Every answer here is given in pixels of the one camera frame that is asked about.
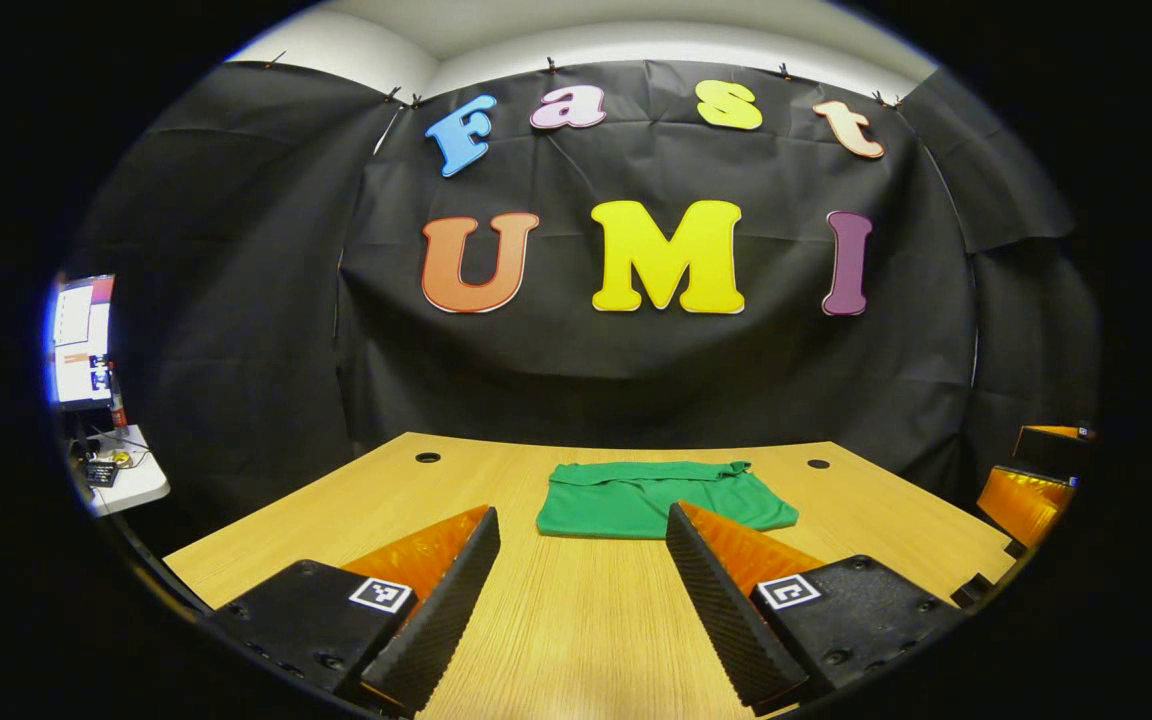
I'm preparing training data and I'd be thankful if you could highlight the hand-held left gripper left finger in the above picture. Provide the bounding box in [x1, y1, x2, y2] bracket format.
[206, 505, 502, 716]

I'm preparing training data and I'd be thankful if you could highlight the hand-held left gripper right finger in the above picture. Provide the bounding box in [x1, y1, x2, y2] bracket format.
[664, 502, 967, 716]

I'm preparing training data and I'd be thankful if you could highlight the green T-shirt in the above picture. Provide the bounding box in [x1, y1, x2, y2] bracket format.
[536, 460, 800, 542]

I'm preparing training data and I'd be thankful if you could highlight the black backdrop cloth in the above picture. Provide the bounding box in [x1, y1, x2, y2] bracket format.
[71, 60, 1102, 531]

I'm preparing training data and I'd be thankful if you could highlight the white side table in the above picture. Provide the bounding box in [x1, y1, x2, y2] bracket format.
[69, 424, 173, 518]

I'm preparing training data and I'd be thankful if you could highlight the computer monitor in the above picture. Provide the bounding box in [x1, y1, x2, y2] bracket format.
[48, 274, 117, 413]

